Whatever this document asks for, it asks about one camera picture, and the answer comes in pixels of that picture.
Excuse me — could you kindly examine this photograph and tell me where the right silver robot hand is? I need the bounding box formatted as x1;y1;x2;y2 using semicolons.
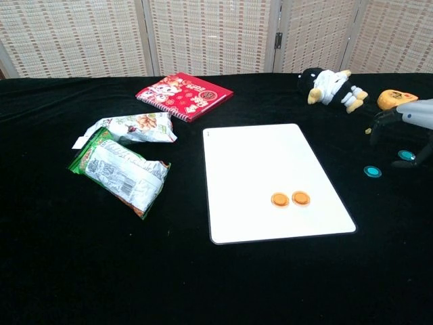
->
369;99;433;169

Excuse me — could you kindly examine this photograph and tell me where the orange disc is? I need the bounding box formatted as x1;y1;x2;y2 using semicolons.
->
271;192;291;208
291;190;311;207

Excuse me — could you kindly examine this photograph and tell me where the yellow tape measure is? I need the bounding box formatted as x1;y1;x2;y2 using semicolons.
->
365;89;419;135

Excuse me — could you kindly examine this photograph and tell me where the woven folding screen panel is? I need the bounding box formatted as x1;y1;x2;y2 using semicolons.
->
272;0;369;74
141;0;282;77
341;0;433;74
0;0;153;79

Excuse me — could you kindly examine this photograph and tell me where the black and white plush toy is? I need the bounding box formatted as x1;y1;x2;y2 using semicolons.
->
297;67;369;114

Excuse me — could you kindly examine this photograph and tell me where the white magnetic board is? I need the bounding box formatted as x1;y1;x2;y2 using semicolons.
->
202;123;359;245

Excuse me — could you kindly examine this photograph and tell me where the red spiral notebook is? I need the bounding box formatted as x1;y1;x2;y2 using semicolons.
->
135;72;235;123

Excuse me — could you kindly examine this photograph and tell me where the white snack bag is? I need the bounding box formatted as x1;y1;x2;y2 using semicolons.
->
71;112;178;150

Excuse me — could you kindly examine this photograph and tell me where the green snack bag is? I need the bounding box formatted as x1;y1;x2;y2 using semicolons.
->
68;127;172;220

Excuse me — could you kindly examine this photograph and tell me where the black velvet tablecloth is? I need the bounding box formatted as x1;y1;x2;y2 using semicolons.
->
0;72;433;325

